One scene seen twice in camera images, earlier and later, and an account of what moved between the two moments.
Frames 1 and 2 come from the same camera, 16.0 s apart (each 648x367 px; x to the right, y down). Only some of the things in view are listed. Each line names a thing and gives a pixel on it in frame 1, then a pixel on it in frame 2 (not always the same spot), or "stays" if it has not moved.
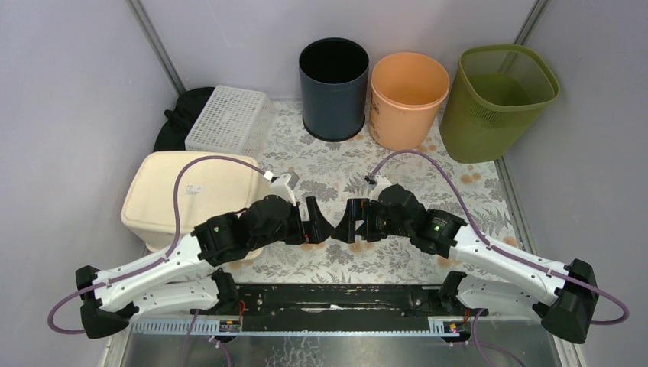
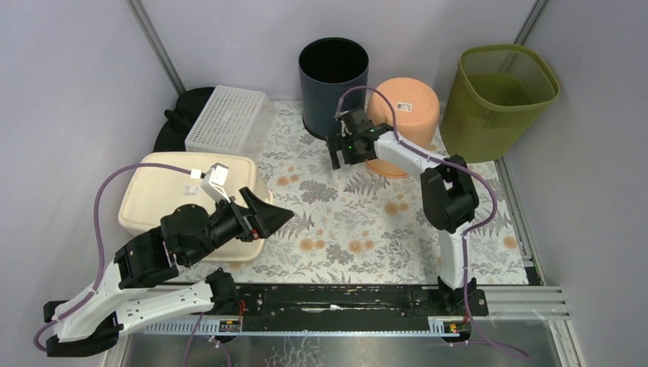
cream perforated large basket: x=208 y=189 stays
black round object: x=173 y=135 stays
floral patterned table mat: x=336 y=172 stays
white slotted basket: x=234 y=120 stays
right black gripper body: x=380 y=225 -> x=350 y=153
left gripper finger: x=319 y=228 -> x=272 y=219
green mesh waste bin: x=496 y=92 stays
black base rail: x=336 y=303 stays
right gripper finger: x=345 y=230 -> x=335 y=143
